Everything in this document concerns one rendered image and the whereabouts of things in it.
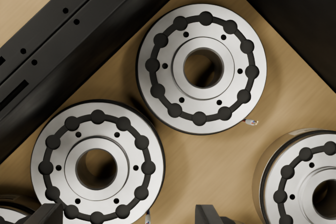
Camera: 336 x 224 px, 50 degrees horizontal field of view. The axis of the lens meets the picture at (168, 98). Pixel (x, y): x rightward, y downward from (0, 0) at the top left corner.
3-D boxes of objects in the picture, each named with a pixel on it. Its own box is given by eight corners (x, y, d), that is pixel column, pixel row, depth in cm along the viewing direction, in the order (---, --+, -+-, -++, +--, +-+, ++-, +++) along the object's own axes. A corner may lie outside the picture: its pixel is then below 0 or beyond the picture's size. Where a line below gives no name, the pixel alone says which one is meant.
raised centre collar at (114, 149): (97, 213, 27) (96, 216, 27) (51, 167, 27) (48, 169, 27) (143, 167, 28) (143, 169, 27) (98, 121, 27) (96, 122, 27)
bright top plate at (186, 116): (195, 160, 28) (196, 161, 28) (110, 63, 28) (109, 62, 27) (290, 75, 29) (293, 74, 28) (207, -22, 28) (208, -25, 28)
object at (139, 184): (97, 258, 28) (96, 262, 27) (4, 166, 27) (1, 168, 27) (190, 166, 28) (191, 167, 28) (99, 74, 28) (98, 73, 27)
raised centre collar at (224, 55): (199, 113, 28) (200, 114, 27) (157, 65, 28) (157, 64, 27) (247, 71, 28) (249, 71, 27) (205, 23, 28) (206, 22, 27)
